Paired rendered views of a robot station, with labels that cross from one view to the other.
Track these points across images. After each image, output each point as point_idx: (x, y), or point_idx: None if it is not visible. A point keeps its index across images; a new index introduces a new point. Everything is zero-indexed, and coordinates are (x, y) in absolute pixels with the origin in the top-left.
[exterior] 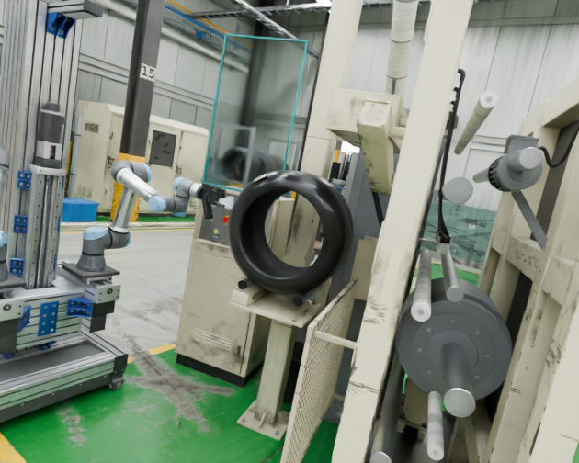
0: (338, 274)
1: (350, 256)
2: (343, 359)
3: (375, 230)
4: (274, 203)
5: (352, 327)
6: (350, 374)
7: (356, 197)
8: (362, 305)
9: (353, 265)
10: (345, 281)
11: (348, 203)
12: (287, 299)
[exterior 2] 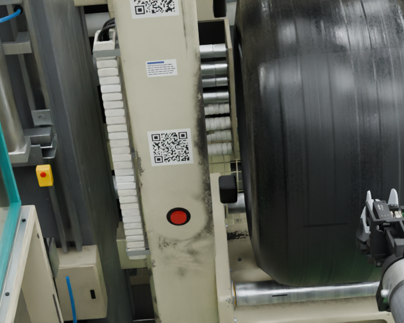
0: (87, 197)
1: (79, 141)
2: (118, 309)
3: (70, 45)
4: (36, 220)
5: (108, 250)
6: (122, 312)
7: (50, 5)
8: (100, 198)
9: (235, 102)
10: (90, 196)
11: (52, 34)
12: (260, 274)
